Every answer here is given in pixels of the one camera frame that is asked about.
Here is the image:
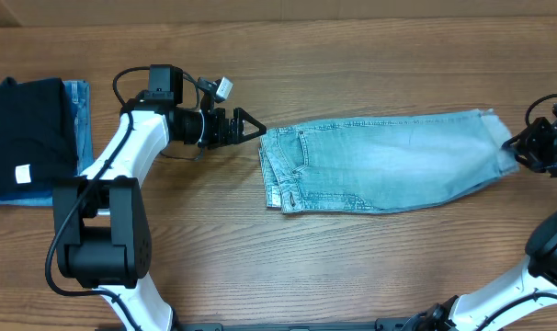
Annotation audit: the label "left black cable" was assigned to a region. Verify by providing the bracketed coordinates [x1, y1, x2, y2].
[44, 65, 206, 331]

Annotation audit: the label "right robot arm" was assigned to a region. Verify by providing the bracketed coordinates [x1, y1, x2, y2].
[403, 104, 557, 331]

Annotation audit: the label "black folded shirt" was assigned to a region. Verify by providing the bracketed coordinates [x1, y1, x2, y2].
[0, 77, 78, 197]

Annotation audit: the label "light blue denim jeans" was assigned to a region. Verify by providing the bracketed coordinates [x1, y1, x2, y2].
[259, 109, 518, 214]

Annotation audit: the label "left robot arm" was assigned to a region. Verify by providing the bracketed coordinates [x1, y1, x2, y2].
[44, 64, 267, 330]

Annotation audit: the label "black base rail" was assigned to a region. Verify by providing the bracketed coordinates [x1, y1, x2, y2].
[171, 315, 435, 331]

